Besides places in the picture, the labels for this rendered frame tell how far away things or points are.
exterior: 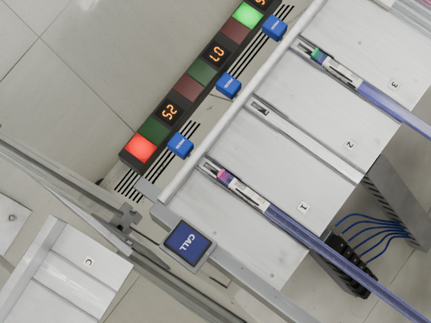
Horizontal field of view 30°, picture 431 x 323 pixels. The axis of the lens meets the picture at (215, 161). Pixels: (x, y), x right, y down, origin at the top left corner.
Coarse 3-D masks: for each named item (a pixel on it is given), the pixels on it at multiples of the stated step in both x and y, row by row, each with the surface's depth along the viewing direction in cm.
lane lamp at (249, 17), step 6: (240, 6) 117; (246, 6) 117; (240, 12) 117; (246, 12) 117; (252, 12) 117; (258, 12) 117; (240, 18) 117; (246, 18) 117; (252, 18) 117; (258, 18) 117; (246, 24) 116; (252, 24) 116
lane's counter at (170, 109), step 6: (168, 102) 113; (162, 108) 113; (168, 108) 113; (174, 108) 113; (180, 108) 113; (156, 114) 113; (162, 114) 113; (168, 114) 113; (174, 114) 113; (180, 114) 113; (168, 120) 113; (174, 120) 113
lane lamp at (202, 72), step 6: (198, 60) 115; (192, 66) 115; (198, 66) 115; (204, 66) 115; (186, 72) 114; (192, 72) 114; (198, 72) 114; (204, 72) 114; (210, 72) 114; (216, 72) 114; (198, 78) 114; (204, 78) 114; (210, 78) 114; (204, 84) 114
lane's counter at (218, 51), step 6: (216, 42) 116; (210, 48) 115; (216, 48) 115; (222, 48) 115; (204, 54) 115; (210, 54) 115; (216, 54) 115; (222, 54) 115; (228, 54) 115; (210, 60) 115; (216, 60) 115; (222, 60) 115
